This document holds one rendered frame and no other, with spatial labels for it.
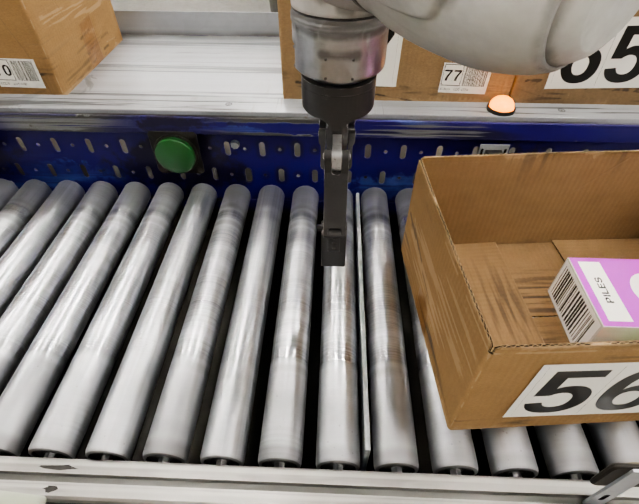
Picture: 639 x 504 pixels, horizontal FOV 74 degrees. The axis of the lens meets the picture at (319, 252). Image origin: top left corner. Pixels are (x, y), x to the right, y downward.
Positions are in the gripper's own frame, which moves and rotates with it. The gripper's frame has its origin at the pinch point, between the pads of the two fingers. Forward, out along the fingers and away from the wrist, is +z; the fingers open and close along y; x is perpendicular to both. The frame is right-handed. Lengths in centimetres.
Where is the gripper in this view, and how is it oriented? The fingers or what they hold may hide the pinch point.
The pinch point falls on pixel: (333, 223)
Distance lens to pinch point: 56.6
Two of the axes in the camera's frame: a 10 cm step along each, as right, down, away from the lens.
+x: 10.0, 0.3, -0.3
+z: 0.0, 7.0, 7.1
